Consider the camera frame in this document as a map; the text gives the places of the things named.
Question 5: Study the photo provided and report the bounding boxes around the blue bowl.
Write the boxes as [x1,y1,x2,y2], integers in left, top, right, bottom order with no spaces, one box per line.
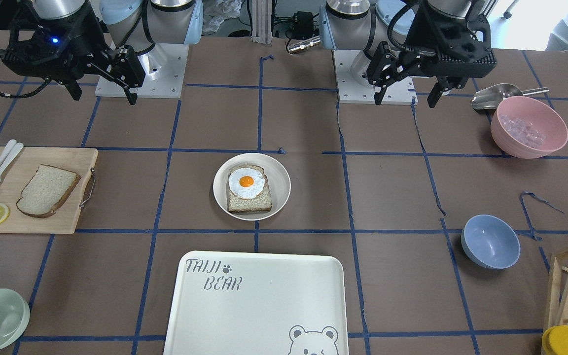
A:
[461,215,521,270]

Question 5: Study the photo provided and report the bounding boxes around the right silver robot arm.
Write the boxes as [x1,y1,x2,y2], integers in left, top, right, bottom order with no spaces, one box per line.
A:
[1,0,203,105]

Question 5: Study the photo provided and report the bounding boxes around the aluminium frame post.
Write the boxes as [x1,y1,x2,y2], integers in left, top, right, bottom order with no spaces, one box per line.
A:
[249,0,273,45]

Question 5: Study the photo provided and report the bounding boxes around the bread slice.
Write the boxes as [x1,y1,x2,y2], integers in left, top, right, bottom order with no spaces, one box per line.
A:
[16,164,81,218]
[227,164,273,213]

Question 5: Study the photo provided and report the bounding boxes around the cream round plate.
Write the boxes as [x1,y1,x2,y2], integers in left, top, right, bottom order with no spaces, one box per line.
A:
[212,152,291,221]

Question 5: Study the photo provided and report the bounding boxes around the pink bowl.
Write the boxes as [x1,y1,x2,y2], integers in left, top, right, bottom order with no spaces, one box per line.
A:
[491,96,568,159]

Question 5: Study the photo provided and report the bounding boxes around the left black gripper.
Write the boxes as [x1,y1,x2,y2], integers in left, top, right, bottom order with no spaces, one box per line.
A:
[366,2,497,108]

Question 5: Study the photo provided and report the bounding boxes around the cream bear tray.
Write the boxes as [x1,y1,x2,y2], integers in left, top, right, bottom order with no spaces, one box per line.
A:
[164,251,349,355]

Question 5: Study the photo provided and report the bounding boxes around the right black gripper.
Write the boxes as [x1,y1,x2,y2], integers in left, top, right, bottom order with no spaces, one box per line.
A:
[2,4,146,105]

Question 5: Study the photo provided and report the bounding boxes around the yellow cup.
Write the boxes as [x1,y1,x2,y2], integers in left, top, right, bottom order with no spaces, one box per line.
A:
[541,325,568,355]

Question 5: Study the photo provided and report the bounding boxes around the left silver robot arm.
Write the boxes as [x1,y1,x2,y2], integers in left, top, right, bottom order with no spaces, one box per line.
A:
[319,0,497,108]

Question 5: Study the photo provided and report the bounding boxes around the clear ice cubes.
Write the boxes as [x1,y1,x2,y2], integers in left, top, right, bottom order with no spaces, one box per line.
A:
[498,115,546,148]

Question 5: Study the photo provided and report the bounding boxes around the wooden cutting board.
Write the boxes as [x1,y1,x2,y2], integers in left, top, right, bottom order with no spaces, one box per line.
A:
[0,147,99,234]

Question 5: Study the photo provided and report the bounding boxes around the fried egg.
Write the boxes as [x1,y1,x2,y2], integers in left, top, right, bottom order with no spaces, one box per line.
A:
[228,168,266,199]

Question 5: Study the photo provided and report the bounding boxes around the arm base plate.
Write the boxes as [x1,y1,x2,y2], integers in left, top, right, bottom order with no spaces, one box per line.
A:
[333,50,419,105]
[95,43,189,99]

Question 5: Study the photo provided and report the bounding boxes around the bread slice on plate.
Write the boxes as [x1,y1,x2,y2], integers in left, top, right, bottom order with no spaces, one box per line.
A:
[227,164,273,213]

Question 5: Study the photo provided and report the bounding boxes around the metal scoop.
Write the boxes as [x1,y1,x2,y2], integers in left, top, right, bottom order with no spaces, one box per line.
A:
[471,83,550,110]

